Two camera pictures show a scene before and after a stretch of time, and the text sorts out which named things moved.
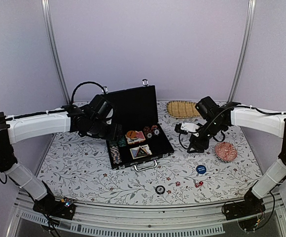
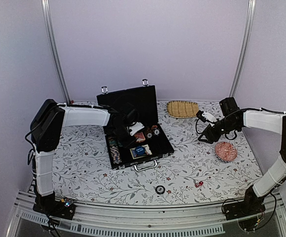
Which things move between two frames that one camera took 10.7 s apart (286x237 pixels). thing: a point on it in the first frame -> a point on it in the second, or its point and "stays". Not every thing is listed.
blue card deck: (134, 151) stays
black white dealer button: (160, 189) stays
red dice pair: (197, 184) stays
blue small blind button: (200, 169) -> (139, 150)
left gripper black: (117, 130) -> (126, 144)
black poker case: (143, 140) stays
